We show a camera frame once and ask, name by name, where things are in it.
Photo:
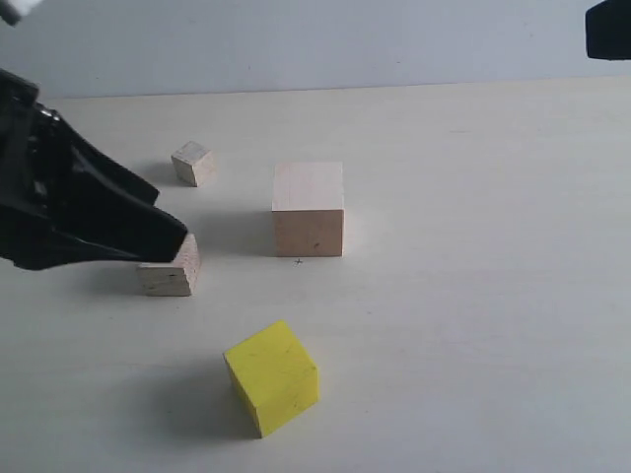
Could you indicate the small pale wooden cube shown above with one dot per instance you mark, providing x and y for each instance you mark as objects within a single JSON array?
[{"x": 193, "y": 163}]

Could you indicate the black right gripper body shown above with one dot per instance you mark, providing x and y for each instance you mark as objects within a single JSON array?
[{"x": 608, "y": 33}]

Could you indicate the large light wooden cube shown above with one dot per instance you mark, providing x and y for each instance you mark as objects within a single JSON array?
[{"x": 308, "y": 209}]

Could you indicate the yellow cube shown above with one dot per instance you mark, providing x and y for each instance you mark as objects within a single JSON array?
[{"x": 274, "y": 376}]

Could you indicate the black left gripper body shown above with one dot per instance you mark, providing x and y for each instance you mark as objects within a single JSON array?
[{"x": 38, "y": 201}]

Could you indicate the medium ridged wooden cube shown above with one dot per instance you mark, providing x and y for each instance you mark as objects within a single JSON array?
[{"x": 174, "y": 279}]

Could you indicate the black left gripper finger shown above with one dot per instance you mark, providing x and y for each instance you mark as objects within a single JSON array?
[
  {"x": 112, "y": 171},
  {"x": 114, "y": 229}
]

